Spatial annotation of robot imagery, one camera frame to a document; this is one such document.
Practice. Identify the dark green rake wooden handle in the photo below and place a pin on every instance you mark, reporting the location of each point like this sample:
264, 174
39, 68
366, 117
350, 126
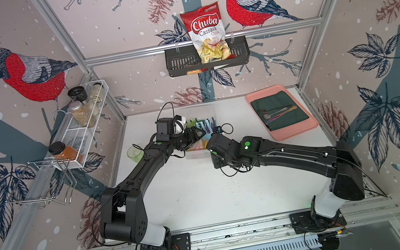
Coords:
191, 122

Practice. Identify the metal spoon on cloth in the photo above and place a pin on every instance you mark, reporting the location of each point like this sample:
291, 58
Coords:
276, 115

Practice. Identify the light blue fork pale handle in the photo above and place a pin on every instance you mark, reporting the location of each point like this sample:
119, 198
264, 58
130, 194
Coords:
201, 125

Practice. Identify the dark green cloth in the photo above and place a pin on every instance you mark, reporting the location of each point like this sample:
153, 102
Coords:
274, 103

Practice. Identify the beige spice jar silver lid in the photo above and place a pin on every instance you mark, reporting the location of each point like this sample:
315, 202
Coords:
82, 114

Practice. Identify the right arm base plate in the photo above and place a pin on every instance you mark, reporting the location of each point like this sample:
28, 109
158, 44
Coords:
306, 221

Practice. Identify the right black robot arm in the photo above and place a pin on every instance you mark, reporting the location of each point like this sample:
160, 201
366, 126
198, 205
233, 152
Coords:
338, 164

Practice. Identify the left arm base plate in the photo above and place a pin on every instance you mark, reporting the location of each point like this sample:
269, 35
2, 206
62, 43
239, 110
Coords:
177, 242

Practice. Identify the pink tray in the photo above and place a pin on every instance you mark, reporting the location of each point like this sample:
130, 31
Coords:
287, 132

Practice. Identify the Chuba cassava chips bag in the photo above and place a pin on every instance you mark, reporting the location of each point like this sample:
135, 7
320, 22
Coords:
207, 33

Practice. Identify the wire hook rack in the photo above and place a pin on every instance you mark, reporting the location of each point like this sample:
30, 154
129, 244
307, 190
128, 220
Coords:
44, 182

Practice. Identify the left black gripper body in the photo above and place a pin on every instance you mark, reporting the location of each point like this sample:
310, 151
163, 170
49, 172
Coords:
183, 140

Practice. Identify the black wall basket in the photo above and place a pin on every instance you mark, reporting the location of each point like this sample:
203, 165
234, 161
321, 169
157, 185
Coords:
183, 61

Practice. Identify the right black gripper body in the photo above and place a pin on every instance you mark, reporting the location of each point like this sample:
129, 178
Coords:
218, 164

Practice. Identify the clear plastic storage box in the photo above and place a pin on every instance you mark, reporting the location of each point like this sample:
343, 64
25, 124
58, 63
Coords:
201, 117

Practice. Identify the blue fork rake yellow handle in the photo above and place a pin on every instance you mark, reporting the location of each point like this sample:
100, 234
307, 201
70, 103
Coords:
211, 125

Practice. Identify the green plastic cup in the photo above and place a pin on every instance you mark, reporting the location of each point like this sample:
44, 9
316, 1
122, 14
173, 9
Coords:
135, 153

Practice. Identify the orange spice jar black lid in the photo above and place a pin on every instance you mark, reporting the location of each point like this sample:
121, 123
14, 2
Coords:
62, 151

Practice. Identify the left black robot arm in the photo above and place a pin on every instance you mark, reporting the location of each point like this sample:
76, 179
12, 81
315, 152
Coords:
122, 212

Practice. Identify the purple fork pink handle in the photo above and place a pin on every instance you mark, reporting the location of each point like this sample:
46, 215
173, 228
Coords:
200, 145

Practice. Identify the white wire shelf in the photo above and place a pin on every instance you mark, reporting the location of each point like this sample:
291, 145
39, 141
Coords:
81, 138

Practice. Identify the pale spice jar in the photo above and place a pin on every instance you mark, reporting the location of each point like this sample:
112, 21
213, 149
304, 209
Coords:
97, 93

